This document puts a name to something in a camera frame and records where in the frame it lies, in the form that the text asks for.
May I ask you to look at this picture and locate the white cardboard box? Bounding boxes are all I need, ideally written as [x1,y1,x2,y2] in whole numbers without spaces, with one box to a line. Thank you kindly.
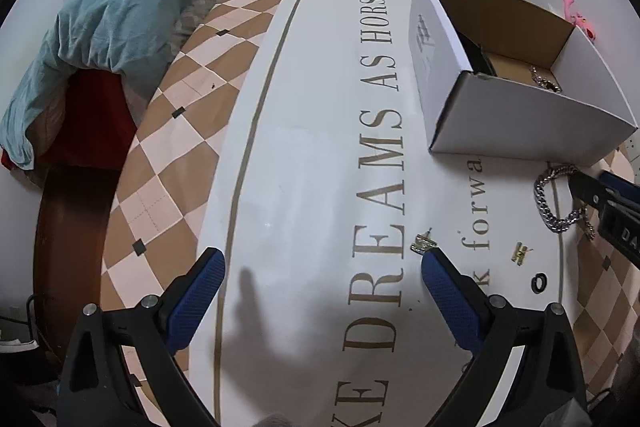
[408,0,638,167]

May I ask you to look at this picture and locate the small gold earring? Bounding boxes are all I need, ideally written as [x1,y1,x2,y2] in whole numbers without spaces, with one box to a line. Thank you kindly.
[511,242,532,265]

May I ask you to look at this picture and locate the patterned tablecloth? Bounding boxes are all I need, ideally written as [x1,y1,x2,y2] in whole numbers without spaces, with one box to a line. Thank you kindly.
[102,0,639,426]

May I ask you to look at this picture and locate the pink panther plush toy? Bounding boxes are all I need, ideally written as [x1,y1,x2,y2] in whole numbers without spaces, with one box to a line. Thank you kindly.
[562,0,597,42]

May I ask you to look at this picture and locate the small gold brooch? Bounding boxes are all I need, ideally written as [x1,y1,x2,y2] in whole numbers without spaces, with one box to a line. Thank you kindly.
[410,229,437,256]

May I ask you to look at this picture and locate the silver chain bracelet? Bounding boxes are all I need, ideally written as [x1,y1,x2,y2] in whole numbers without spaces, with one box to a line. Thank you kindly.
[534,161,598,242]

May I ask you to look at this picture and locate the black smart band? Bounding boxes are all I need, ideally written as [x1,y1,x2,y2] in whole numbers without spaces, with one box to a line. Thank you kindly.
[457,31,496,77]

